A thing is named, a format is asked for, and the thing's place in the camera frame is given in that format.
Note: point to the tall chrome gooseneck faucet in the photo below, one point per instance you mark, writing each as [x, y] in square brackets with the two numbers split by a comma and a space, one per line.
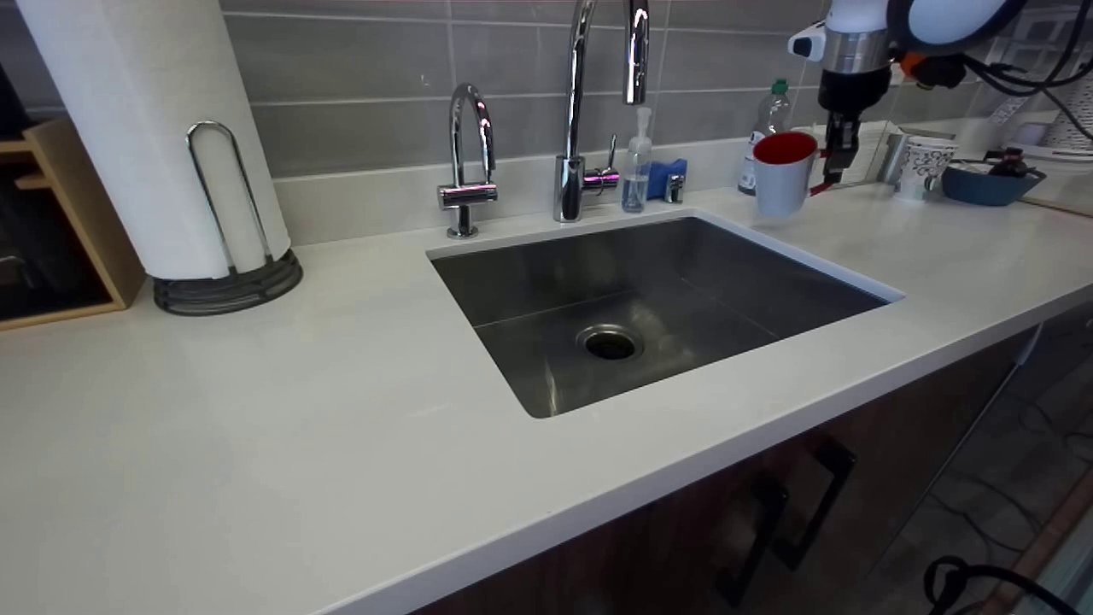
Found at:
[568, 139]

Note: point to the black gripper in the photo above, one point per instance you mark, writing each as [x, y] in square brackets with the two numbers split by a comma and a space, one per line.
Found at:
[856, 89]

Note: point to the stainless steel sink basin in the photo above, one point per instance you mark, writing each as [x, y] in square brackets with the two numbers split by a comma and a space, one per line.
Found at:
[650, 307]

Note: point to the clear soap pump bottle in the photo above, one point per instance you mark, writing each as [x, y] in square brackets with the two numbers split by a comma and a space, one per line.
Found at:
[637, 176]

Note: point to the clear bottle green cap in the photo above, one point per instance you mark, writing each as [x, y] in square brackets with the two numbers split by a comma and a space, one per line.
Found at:
[777, 107]

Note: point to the wooden box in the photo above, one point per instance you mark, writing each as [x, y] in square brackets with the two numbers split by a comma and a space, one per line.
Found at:
[68, 227]

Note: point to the small chrome water tap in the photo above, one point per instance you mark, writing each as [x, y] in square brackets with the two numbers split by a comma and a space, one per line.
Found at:
[462, 188]

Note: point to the blue bowl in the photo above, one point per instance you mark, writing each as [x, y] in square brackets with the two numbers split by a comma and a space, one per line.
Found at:
[988, 184]

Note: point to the blue sponge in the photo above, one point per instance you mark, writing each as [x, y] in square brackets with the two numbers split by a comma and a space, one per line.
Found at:
[671, 180]

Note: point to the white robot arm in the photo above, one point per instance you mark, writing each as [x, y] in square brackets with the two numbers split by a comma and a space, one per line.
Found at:
[890, 20]

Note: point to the white paper towel roll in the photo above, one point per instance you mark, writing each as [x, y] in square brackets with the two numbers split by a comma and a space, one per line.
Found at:
[158, 139]

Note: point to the round sink drain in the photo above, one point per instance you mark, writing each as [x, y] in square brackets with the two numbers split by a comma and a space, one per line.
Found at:
[608, 343]

